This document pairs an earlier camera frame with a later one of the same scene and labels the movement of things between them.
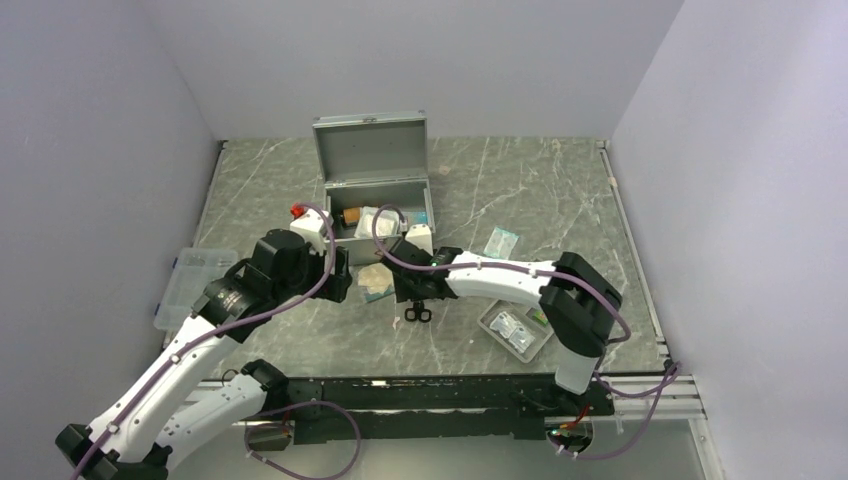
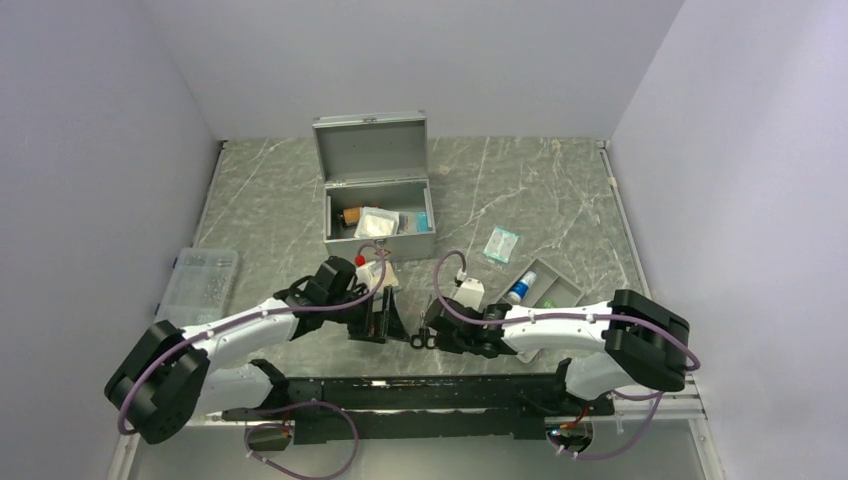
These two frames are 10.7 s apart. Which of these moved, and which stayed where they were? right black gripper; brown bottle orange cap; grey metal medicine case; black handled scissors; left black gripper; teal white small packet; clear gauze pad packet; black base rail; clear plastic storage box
Moved: right black gripper; left black gripper; black handled scissors
Stayed: black base rail; clear gauze pad packet; brown bottle orange cap; teal white small packet; grey metal medicine case; clear plastic storage box
